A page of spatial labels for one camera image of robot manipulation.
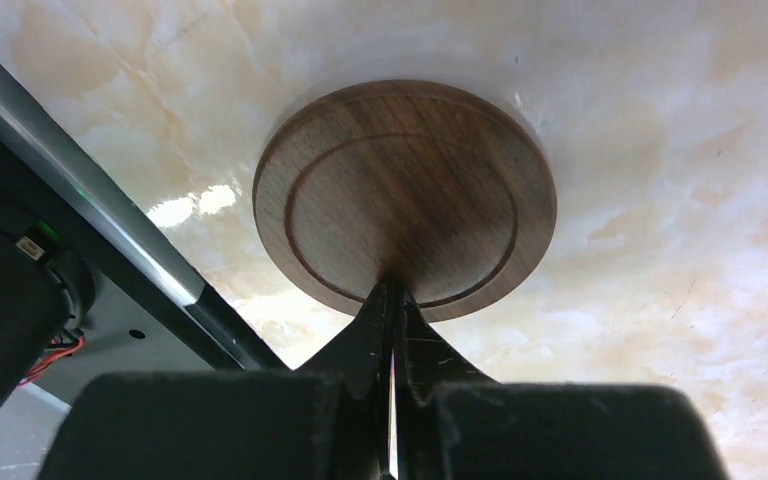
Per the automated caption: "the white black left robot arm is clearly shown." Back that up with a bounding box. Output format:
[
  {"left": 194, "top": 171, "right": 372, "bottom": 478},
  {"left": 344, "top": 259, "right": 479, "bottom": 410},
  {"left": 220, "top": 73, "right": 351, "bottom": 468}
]
[{"left": 0, "top": 230, "right": 506, "bottom": 479}]

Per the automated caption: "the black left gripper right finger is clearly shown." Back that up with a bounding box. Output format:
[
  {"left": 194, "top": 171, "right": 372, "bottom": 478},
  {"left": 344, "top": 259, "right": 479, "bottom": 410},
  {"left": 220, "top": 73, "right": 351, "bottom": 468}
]
[{"left": 393, "top": 284, "right": 495, "bottom": 479}]

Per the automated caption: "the walnut grooved round coaster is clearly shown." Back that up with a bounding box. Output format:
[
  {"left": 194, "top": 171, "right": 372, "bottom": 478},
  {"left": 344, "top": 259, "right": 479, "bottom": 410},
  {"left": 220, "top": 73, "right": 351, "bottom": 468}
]
[{"left": 252, "top": 79, "right": 558, "bottom": 322}]

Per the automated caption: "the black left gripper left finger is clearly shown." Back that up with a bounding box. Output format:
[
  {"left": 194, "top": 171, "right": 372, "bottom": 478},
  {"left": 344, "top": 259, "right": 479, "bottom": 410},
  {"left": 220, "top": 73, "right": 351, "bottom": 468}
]
[{"left": 298, "top": 282, "right": 394, "bottom": 479}]

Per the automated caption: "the aluminium frame rail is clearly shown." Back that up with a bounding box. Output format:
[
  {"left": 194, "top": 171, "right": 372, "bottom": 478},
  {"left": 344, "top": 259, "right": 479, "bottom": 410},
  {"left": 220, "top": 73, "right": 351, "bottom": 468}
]
[{"left": 0, "top": 64, "right": 286, "bottom": 371}]

